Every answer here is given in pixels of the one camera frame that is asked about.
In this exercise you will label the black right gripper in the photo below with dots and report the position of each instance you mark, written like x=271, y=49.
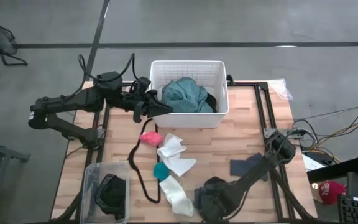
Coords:
x=216, y=200

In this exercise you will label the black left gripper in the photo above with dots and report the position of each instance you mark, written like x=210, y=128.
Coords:
x=140, y=96

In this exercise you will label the small black cloth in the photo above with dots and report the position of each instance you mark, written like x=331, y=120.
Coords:
x=214, y=180

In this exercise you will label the teal polka dot cloth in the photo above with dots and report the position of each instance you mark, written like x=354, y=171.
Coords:
x=185, y=96

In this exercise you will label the hot pink sock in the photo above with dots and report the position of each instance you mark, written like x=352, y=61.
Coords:
x=151, y=138

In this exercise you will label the white ribbed sock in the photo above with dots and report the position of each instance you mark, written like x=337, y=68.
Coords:
x=177, y=197

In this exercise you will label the navy blue cloth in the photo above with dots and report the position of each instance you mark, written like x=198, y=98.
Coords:
x=239, y=168

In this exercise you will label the white cloth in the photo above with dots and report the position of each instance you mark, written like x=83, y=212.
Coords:
x=180, y=165
x=171, y=146

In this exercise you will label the large black garment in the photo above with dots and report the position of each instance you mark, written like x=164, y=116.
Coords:
x=211, y=102

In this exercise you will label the small teal sock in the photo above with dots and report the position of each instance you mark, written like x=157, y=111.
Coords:
x=161, y=171

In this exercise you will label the black knit cloth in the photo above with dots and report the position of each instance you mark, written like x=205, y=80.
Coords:
x=112, y=194

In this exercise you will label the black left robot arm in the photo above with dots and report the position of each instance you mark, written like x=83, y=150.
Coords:
x=73, y=101

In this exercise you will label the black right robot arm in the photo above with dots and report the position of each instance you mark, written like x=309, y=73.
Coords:
x=253, y=174

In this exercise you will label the white plastic laundry basket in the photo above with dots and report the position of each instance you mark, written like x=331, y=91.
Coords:
x=191, y=119

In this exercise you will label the black velvet clothes hanger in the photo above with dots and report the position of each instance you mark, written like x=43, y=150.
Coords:
x=134, y=165

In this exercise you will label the white paper sheet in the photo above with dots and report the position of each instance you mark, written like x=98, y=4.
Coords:
x=311, y=163

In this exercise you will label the large clear plastic bin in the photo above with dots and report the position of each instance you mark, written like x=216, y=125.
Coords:
x=87, y=186

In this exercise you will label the red cap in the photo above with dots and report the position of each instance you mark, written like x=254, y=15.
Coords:
x=331, y=191

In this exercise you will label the black desk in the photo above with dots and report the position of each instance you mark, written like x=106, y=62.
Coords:
x=331, y=171

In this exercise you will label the clear plastic bag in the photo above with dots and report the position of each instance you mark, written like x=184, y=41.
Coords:
x=280, y=88

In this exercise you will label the black keyboard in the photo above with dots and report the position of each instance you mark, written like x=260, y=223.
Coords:
x=356, y=213

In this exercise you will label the black metal table frame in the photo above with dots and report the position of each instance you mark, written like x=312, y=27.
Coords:
x=263, y=85

